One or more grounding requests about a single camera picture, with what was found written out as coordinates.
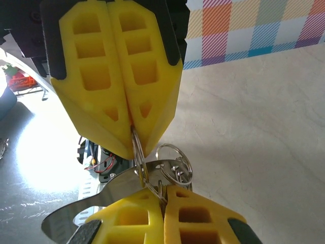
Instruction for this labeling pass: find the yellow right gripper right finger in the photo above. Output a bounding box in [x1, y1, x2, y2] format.
[164, 185, 264, 244]

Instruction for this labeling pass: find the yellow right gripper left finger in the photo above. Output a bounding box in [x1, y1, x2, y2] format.
[67, 189, 165, 244]

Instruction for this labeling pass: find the clear plastic bag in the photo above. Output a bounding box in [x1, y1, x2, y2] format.
[41, 158, 182, 242]

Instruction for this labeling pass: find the silver split key ring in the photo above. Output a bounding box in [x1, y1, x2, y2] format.
[131, 124, 149, 185]
[155, 143, 193, 191]

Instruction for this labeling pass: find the orange plastic crate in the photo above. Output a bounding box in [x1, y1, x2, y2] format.
[7, 73, 36, 92]

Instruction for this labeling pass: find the slotted grey cable duct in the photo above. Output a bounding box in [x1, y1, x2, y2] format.
[76, 175, 112, 227]

